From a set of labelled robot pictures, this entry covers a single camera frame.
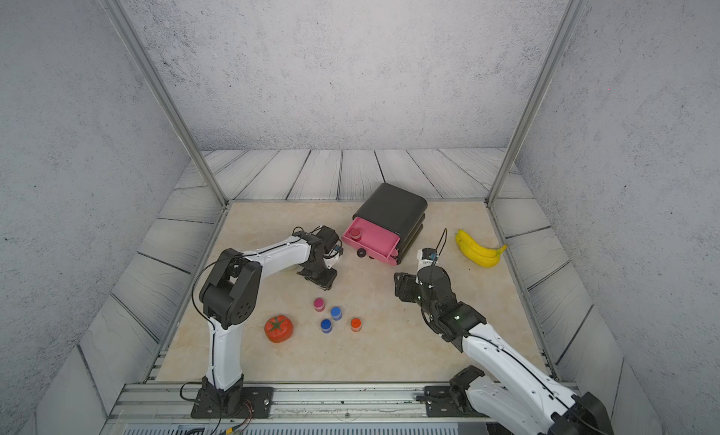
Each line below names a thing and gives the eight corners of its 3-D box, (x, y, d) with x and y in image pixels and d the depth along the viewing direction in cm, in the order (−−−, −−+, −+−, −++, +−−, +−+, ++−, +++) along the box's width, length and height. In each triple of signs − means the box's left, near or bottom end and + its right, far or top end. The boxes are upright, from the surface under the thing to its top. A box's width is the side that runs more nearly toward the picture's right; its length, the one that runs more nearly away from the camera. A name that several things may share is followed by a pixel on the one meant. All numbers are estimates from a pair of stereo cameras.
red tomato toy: (267, 343, 85) (261, 336, 80) (272, 323, 89) (267, 315, 84) (290, 343, 85) (286, 336, 80) (294, 323, 89) (290, 315, 84)
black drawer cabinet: (355, 242, 109) (352, 211, 96) (384, 212, 120) (385, 179, 107) (400, 269, 101) (404, 239, 88) (427, 233, 112) (434, 202, 99)
